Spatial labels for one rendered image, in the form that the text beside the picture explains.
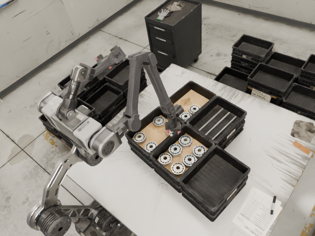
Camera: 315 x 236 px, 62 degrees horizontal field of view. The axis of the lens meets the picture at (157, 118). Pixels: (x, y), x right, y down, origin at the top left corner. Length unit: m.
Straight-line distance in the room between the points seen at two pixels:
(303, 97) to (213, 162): 1.52
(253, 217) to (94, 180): 1.21
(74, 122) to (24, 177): 2.08
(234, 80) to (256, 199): 1.75
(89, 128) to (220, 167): 1.01
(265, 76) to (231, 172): 1.49
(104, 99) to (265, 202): 2.07
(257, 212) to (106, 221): 1.19
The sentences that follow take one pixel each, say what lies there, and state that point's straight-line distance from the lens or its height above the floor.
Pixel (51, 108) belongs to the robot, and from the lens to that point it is 1.64.
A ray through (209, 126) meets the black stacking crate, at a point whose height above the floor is 0.83.
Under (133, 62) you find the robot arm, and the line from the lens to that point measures 1.46.
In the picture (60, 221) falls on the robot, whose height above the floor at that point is 0.96.
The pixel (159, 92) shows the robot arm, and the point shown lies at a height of 1.45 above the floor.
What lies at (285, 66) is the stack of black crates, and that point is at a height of 0.38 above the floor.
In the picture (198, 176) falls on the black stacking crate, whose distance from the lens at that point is 1.96.
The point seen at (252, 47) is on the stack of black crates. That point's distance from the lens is 3.58.
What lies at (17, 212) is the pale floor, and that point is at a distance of 3.31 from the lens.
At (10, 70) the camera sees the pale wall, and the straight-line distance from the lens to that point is 4.58.
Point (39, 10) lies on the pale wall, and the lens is 4.57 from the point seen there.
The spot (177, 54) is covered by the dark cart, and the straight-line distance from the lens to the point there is 3.50.
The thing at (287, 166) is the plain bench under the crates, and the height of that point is 0.70.
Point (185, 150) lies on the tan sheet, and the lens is 2.07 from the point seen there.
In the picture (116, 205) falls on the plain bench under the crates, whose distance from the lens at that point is 2.10.
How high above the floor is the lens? 2.58
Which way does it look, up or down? 50 degrees down
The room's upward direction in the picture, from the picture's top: 11 degrees counter-clockwise
